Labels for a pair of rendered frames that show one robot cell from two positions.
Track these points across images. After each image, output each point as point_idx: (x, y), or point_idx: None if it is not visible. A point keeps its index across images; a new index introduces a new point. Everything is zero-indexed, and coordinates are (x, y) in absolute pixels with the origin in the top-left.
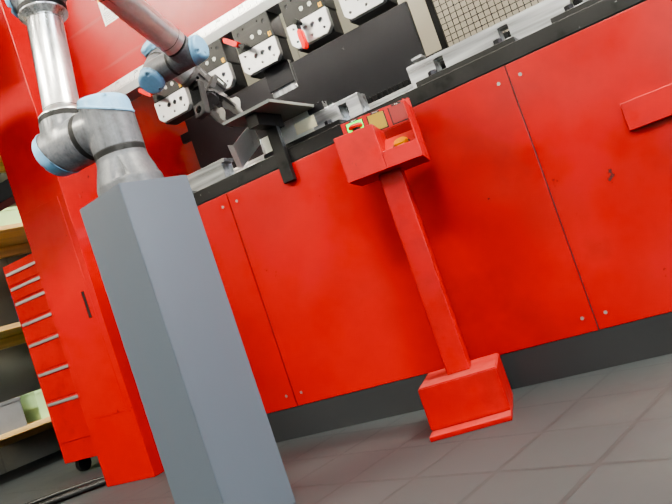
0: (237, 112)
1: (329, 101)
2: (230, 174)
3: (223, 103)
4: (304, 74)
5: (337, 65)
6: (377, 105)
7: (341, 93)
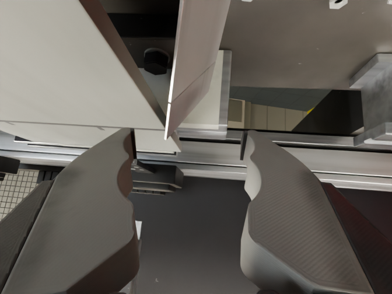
0: (98, 147)
1: (203, 227)
2: (376, 97)
3: (66, 267)
4: (221, 281)
5: (173, 264)
6: (76, 153)
7: (184, 228)
